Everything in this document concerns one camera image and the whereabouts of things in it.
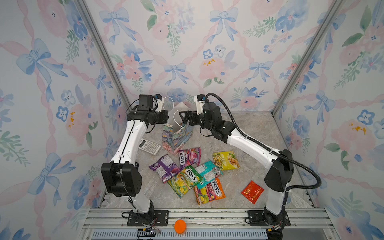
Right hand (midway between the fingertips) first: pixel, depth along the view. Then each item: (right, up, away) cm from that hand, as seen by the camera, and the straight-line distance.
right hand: (185, 111), depth 77 cm
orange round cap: (-2, -51, -13) cm, 52 cm away
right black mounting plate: (+35, -48, -11) cm, 61 cm away
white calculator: (-25, -21, +21) cm, 39 cm away
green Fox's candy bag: (-1, -38, +6) cm, 38 cm away
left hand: (-10, -1, +5) cm, 11 cm away
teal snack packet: (+12, -34, +9) cm, 37 cm away
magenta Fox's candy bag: (+2, -26, +15) cm, 30 cm away
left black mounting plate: (-15, -53, -4) cm, 55 cm away
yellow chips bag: (+24, -29, +15) cm, 41 cm away
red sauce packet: (+36, -43, +5) cm, 57 cm away
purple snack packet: (-12, -32, +11) cm, 36 cm away
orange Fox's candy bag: (+16, -42, +3) cm, 45 cm away
